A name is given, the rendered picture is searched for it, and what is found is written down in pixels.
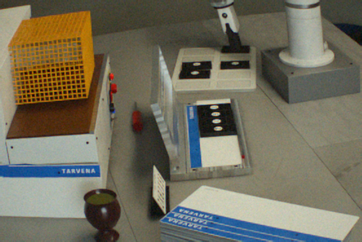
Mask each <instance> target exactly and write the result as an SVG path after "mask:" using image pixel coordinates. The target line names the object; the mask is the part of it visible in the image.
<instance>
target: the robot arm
mask: <svg viewBox="0 0 362 242"><path fill-rule="evenodd" d="M210 3H211V6H212V7H214V8H215V9H217V10H218V15H219V18H220V23H221V25H222V29H223V31H224V33H225V35H228V40H229V45H230V49H231V52H239V51H241V50H240V47H239V45H242V44H241V41H240V37H239V33H238V31H239V22H238V19H237V15H236V13H235V9H234V7H233V4H234V0H210ZM284 7H285V10H286V22H287V35H288V47H287V48H286V49H284V50H282V51H280V53H279V59H280V60H281V61H282V62H283V63H285V64H287V65H291V66H295V67H302V68H306V67H313V68H314V67H320V66H323V65H326V64H329V63H330V62H332V61H333V60H334V53H333V52H332V51H331V50H329V49H328V44H327V42H326V41H325V42H323V31H322V20H321V9H320V0H284Z"/></svg>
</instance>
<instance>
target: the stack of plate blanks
mask: <svg viewBox="0 0 362 242"><path fill-rule="evenodd" d="M160 230H161V235H160V237H161V241H162V242H271V241H265V240H261V239H255V238H252V237H246V236H242V235H237V234H232V233H230V232H223V231H220V230H215V229H210V228H206V227H203V226H199V225H194V224H192V223H185V222H182V221H178V220H175V219H170V218H167V217H164V218H162V219H161V220H160ZM351 232H352V230H351V231H350V232H349V233H348V234H347V236H346V237H345V239H344V240H343V241H342V242H350V240H351V237H352V233H351Z"/></svg>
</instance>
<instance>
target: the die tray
mask: <svg viewBox="0 0 362 242"><path fill-rule="evenodd" d="M242 60H249V61H250V69H223V70H220V62H221V61H242ZM191 61H211V64H212V69H208V70H211V76H210V78H208V79H182V80H179V74H180V71H181V70H182V62H191ZM171 81H172V84H173V88H175V91H176V94H188V93H227V92H242V93H246V92H255V91H256V52H255V47H250V53H227V54H223V53H222V47H208V48H192V49H180V52H179V55H178V59H177V62H176V67H175V71H174V72H173V77H172V79H171Z"/></svg>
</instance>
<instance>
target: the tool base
mask: <svg viewBox="0 0 362 242"><path fill-rule="evenodd" d="M233 101H235V107H236V112H237V118H238V121H239V128H240V134H241V137H242V144H243V148H244V159H241V165H231V166H214V167H205V168H195V169H191V168H190V159H189V141H188V130H187V113H186V106H187V105H189V104H185V103H181V104H178V121H179V122H178V131H179V142H180V156H179V161H180V166H178V167H175V168H173V167H172V164H171V160H170V159H169V168H170V181H183V180H193V179H211V178H220V177H229V176H239V175H249V174H253V165H252V161H251V156H250V147H249V144H248V138H247V134H246V129H245V125H244V119H243V116H242V111H241V106H240V101H239V99H234V100H233ZM196 104H197V103H193V104H190V105H196ZM237 138H238V135H237ZM238 143H239V138H238ZM238 146H240V145H239V144H238ZM239 152H240V148H239ZM240 158H241V155H240ZM235 166H238V167H235ZM193 170H195V171H193Z"/></svg>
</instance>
